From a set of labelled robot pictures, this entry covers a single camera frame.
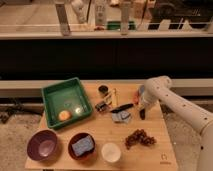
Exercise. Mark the black marker pen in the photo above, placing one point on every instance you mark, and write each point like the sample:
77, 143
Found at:
121, 108

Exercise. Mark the white cup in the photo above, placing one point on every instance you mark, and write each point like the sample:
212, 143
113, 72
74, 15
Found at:
111, 153

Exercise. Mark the small dark can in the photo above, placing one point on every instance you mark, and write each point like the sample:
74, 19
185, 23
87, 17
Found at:
103, 90

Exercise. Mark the bunch of dark grapes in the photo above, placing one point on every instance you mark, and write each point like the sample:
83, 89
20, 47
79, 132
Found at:
139, 136

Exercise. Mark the orange carrot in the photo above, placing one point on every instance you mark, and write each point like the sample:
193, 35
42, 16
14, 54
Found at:
136, 98

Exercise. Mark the orange fruit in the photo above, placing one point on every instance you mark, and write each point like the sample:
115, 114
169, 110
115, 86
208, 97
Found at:
64, 115

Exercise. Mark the small black metal object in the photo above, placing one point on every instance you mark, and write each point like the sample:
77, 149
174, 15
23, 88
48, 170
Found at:
101, 106

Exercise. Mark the green plastic tray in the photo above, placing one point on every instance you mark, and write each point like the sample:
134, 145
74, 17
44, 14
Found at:
67, 95

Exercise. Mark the purple bowl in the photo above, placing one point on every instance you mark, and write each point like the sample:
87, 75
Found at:
43, 146

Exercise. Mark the blue sponge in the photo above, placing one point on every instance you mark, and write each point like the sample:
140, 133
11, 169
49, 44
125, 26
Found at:
83, 145

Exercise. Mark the blue cup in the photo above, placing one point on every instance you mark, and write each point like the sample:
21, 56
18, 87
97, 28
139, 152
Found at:
141, 90

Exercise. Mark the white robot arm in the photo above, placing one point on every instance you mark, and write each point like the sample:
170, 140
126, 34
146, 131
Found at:
201, 120

